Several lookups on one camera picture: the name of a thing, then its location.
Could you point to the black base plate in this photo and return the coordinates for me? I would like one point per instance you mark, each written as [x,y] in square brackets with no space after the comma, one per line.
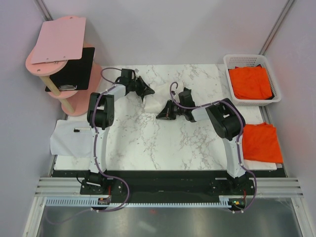
[166,186]

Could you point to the pink tiered shelf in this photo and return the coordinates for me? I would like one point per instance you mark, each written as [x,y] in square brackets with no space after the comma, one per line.
[64,61]

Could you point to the white plastic basket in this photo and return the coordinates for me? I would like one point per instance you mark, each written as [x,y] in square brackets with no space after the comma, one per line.
[251,60]

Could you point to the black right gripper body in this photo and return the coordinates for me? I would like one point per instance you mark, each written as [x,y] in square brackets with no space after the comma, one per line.
[173,110]

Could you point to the black clipboard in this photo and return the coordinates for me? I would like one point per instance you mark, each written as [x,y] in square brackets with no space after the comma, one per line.
[75,75]

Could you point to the orange t-shirt in basket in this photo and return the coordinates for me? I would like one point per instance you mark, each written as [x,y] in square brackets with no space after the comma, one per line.
[250,83]

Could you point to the orange t-shirt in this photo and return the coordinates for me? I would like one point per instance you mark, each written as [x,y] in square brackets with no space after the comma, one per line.
[250,83]
[260,143]

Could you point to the white slotted cable duct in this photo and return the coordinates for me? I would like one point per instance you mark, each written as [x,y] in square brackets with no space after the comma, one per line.
[97,202]

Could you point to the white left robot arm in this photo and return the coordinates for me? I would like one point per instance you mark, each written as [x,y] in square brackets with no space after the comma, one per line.
[101,113]

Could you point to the marker pen on shirt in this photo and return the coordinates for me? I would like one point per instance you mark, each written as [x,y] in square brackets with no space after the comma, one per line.
[76,130]

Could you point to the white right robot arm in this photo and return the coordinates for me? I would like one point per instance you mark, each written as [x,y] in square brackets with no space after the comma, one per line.
[225,118]

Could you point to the cream and green t-shirt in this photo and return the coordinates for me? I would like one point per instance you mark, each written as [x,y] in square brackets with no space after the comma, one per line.
[155,103]

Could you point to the white folded t-shirt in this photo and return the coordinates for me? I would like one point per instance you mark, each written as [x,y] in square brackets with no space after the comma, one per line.
[65,142]

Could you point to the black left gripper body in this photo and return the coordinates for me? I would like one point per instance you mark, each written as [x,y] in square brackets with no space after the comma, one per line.
[138,87]

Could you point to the pink clipboard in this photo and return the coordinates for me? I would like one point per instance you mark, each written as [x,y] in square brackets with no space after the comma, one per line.
[60,40]

